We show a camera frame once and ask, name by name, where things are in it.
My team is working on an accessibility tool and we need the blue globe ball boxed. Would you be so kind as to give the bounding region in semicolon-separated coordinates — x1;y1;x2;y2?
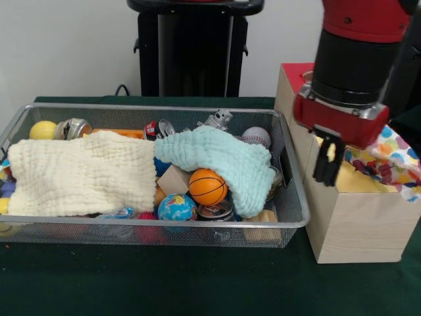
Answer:
157;193;197;222

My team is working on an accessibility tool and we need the cream waffle cloth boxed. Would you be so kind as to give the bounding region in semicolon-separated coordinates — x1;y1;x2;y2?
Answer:
7;130;159;218

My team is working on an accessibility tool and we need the grey toy robot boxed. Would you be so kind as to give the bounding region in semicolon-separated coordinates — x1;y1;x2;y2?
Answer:
197;109;233;132

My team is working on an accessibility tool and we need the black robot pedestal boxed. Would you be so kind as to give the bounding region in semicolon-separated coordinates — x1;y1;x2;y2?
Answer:
127;0;264;98

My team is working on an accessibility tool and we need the mint waffle cloth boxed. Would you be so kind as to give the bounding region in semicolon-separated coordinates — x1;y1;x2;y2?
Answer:
153;125;276;217

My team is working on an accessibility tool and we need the flattened silver can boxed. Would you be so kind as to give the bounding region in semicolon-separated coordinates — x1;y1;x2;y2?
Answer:
197;199;234;222

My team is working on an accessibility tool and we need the crushed silver drink can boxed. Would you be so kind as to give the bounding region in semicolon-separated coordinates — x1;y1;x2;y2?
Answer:
55;118;93;142

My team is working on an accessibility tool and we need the yellow ball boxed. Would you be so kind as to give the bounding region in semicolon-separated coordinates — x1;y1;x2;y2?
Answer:
29;120;59;140

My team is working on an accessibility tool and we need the multicoloured patterned cloth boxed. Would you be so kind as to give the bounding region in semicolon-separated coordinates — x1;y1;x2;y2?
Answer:
344;124;421;203

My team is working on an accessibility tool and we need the white baseball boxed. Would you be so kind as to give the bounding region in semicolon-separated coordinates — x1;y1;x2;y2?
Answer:
241;126;272;151

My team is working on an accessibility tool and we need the shallow clear mesh bin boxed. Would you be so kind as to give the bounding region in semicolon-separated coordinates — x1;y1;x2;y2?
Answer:
0;102;310;249

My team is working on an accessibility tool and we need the orange toy basketball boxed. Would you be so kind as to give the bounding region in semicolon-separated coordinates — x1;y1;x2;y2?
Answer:
188;169;229;207

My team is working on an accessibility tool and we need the wooden box with three holes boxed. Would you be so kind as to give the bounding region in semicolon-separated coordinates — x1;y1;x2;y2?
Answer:
274;63;421;264

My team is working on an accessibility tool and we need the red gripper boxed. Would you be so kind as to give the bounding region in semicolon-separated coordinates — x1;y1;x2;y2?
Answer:
293;93;390;187

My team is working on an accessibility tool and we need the plain wooden block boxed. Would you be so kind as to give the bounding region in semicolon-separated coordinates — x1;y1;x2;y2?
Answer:
156;165;191;196

